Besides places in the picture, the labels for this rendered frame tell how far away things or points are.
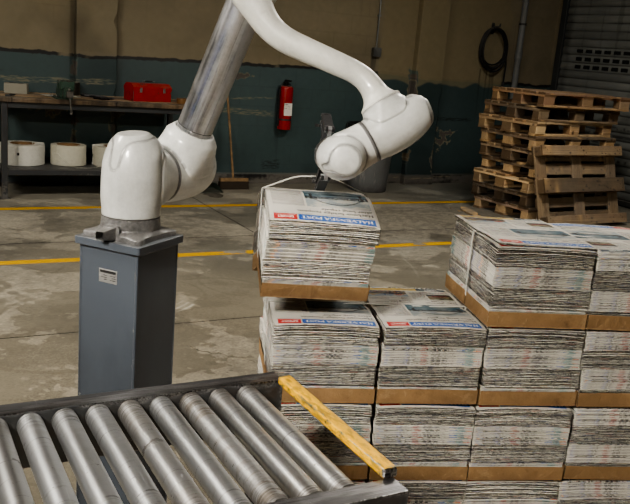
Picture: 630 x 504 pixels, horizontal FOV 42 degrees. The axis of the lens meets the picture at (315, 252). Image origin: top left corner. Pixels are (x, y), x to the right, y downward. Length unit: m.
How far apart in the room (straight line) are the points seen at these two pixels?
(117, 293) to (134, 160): 0.35
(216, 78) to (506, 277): 0.94
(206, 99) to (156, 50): 6.53
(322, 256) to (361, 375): 0.35
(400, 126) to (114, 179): 0.74
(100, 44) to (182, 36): 0.88
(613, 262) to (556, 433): 0.51
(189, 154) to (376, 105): 0.60
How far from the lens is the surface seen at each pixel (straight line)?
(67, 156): 8.04
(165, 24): 8.79
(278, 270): 2.10
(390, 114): 1.89
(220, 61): 2.21
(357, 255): 2.10
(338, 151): 1.82
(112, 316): 2.22
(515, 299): 2.27
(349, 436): 1.59
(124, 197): 2.14
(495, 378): 2.33
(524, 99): 8.74
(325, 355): 2.17
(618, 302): 2.40
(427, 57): 10.18
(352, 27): 9.70
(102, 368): 2.29
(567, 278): 2.32
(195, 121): 2.26
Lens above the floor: 1.52
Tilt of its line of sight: 14 degrees down
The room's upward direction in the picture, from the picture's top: 5 degrees clockwise
